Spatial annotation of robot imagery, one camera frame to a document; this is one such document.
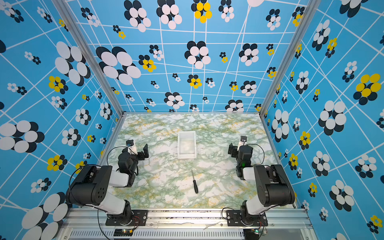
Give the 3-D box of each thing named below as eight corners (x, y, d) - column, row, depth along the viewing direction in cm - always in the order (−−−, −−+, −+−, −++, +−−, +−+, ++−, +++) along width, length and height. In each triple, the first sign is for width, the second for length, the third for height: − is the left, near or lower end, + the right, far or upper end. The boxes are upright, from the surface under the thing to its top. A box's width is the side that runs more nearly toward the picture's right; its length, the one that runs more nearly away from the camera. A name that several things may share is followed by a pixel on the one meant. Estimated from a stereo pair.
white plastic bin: (177, 159, 96) (176, 154, 91) (179, 137, 108) (178, 131, 102) (196, 159, 96) (196, 154, 91) (196, 137, 108) (196, 131, 102)
